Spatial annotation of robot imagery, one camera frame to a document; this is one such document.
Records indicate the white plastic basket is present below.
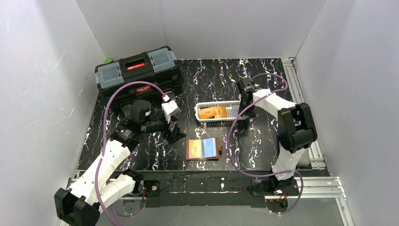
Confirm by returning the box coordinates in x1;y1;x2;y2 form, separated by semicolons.
195;100;240;123

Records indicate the brown leather card holder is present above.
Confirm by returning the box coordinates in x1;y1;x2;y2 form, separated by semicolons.
186;137;223;161

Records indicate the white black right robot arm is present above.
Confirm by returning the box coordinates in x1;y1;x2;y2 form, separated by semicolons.
237;77;318;190

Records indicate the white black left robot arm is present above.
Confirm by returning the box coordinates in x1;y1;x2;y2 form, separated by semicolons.
54;99;186;226

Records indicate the orange credit card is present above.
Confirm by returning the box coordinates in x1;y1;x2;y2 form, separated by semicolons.
214;106;228;119
198;107;217;120

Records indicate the black plastic toolbox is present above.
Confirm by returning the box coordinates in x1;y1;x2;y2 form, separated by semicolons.
95;46;184;114

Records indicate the small green object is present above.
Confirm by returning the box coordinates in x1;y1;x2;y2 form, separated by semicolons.
105;58;113;64

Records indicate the grey plastic case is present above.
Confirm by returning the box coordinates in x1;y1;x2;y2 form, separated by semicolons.
296;149;311;167

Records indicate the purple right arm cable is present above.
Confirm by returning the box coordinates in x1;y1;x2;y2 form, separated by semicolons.
226;73;304;216

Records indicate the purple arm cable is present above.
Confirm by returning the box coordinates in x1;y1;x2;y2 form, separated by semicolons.
95;81;169;226
226;73;304;216

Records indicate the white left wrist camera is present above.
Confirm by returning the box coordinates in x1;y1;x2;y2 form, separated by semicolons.
161;100;181;123

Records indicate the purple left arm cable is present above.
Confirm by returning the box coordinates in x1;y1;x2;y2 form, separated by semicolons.
95;81;169;226

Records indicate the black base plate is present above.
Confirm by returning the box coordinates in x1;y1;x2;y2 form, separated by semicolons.
139;170;299;208

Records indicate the aluminium frame rail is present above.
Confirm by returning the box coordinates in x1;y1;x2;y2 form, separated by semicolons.
282;58;327;170

